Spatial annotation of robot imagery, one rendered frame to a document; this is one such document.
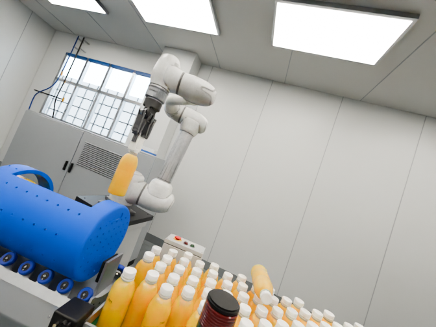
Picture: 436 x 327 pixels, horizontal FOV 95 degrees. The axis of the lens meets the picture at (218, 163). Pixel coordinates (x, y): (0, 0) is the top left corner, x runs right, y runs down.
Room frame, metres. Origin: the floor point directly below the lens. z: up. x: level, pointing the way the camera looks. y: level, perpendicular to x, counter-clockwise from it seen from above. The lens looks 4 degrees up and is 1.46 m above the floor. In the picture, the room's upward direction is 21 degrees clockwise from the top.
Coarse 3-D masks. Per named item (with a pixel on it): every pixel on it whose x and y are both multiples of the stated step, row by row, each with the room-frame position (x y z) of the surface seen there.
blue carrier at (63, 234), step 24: (0, 168) 0.77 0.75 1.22; (24, 168) 0.81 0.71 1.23; (0, 192) 0.70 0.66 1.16; (24, 192) 0.71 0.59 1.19; (48, 192) 0.73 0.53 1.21; (0, 216) 0.68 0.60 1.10; (24, 216) 0.68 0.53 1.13; (48, 216) 0.68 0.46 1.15; (72, 216) 0.68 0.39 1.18; (96, 216) 0.70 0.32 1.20; (120, 216) 0.82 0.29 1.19; (0, 240) 0.70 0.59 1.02; (24, 240) 0.67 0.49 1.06; (48, 240) 0.66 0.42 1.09; (72, 240) 0.65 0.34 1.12; (96, 240) 0.71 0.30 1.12; (120, 240) 0.89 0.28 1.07; (48, 264) 0.68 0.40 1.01; (72, 264) 0.65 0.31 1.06; (96, 264) 0.78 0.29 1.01
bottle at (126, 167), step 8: (128, 152) 0.85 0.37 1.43; (120, 160) 0.83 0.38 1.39; (128, 160) 0.83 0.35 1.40; (136, 160) 0.85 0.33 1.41; (120, 168) 0.82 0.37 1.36; (128, 168) 0.83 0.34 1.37; (120, 176) 0.82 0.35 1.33; (128, 176) 0.84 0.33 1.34; (112, 184) 0.82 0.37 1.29; (120, 184) 0.82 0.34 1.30; (128, 184) 0.85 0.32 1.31; (112, 192) 0.82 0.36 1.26; (120, 192) 0.83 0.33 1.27
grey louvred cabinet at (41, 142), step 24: (24, 120) 2.80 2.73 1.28; (48, 120) 2.70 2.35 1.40; (24, 144) 2.75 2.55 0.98; (48, 144) 2.67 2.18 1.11; (72, 144) 2.58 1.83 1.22; (96, 144) 2.50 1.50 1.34; (120, 144) 2.45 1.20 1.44; (48, 168) 2.63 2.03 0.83; (72, 168) 2.55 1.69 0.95; (96, 168) 2.46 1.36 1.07; (144, 168) 2.33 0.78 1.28; (72, 192) 2.51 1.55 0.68; (96, 192) 2.44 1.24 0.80
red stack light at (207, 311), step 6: (204, 306) 0.38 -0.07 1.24; (210, 306) 0.37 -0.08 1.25; (204, 312) 0.37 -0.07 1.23; (210, 312) 0.36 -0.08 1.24; (216, 312) 0.36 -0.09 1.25; (204, 318) 0.37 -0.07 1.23; (210, 318) 0.36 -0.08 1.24; (216, 318) 0.35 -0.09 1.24; (222, 318) 0.35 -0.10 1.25; (228, 318) 0.35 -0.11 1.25; (234, 318) 0.36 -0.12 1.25; (204, 324) 0.36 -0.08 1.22; (210, 324) 0.36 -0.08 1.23; (216, 324) 0.35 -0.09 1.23; (222, 324) 0.35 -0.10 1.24; (228, 324) 0.36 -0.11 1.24; (234, 324) 0.37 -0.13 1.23
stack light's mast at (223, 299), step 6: (210, 294) 0.38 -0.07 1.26; (216, 294) 0.39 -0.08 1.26; (222, 294) 0.40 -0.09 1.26; (228, 294) 0.41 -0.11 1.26; (210, 300) 0.37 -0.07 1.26; (216, 300) 0.37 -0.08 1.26; (222, 300) 0.38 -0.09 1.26; (228, 300) 0.38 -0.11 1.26; (234, 300) 0.39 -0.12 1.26; (216, 306) 0.36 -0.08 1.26; (222, 306) 0.36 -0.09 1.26; (228, 306) 0.37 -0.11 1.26; (234, 306) 0.37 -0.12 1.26; (222, 312) 0.35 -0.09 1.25; (228, 312) 0.36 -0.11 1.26; (234, 312) 0.36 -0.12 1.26
